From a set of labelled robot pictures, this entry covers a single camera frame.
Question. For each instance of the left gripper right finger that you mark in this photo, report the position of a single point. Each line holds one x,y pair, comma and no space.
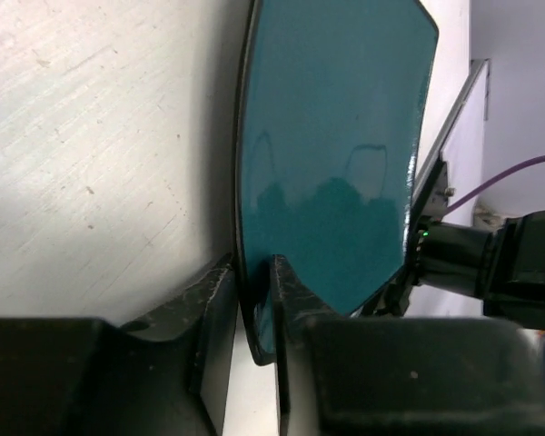
399,376

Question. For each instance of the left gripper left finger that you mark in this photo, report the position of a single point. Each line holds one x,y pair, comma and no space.
163,373

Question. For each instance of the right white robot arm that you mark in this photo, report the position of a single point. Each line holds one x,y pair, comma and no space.
504,269

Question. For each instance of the dark teal square plate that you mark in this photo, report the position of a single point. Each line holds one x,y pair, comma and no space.
330,106

